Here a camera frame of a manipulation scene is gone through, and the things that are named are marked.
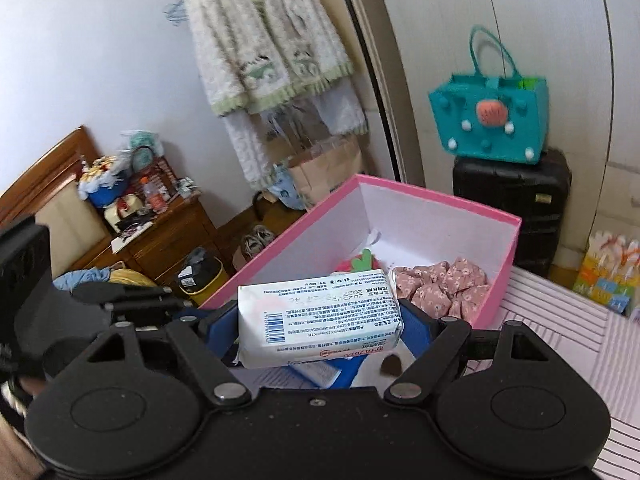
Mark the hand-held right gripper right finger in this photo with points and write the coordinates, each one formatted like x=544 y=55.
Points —
x=417 y=332

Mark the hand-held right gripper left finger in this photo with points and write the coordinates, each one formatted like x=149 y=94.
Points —
x=220 y=332

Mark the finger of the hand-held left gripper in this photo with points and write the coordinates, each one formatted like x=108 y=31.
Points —
x=150 y=308
x=125 y=291

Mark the floral fabric bundle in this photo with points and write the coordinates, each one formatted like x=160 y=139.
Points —
x=450 y=280

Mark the white plush cat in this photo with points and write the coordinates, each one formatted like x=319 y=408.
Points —
x=370 y=376

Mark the blue tissue pack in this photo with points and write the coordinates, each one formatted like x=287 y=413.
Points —
x=345 y=374

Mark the red strawberry plush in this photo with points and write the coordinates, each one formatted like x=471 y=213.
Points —
x=350 y=265

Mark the white tissue pack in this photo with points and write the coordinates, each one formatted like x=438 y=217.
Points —
x=320 y=320

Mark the pink cardboard box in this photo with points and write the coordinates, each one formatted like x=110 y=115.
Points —
x=440 y=220

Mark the person's left forearm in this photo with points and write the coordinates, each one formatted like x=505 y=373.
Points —
x=12 y=440

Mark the yellow cloth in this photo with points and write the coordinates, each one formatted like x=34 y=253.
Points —
x=132 y=277

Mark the light blue cloth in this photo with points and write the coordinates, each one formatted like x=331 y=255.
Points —
x=80 y=279

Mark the yellow black trash can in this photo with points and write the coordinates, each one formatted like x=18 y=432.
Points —
x=200 y=280

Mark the white red small appliance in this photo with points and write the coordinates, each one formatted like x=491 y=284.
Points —
x=124 y=212

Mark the brown wooden nightstand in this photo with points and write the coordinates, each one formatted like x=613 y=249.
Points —
x=175 y=230

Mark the wooden bed headboard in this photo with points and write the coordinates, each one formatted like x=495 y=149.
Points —
x=65 y=210

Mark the grey white sneaker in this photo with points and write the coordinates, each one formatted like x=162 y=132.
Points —
x=250 y=247

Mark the clear drink bottle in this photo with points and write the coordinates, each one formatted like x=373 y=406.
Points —
x=156 y=197

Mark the blue flower basket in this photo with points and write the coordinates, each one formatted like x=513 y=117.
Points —
x=105 y=190

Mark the slippers on floor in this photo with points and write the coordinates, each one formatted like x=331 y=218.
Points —
x=265 y=236

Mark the teal round mirror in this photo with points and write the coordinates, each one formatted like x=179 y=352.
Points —
x=142 y=158

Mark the blue patterned bag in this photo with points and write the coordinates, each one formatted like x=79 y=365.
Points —
x=287 y=190

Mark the black suitcase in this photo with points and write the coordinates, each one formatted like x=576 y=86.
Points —
x=510 y=195

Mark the brown paper bag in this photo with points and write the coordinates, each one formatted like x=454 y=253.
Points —
x=325 y=170

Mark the colourful paper box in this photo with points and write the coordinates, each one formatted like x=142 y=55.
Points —
x=605 y=280

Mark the teal felt tote bag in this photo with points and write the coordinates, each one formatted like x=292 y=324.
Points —
x=465 y=110

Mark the black metal clothes rack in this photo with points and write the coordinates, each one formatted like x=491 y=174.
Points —
x=372 y=80

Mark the fuzzy cream green cardigan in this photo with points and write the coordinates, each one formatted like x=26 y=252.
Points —
x=260 y=35

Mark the beige wooden wardrobe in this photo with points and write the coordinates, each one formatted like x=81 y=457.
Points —
x=550 y=20

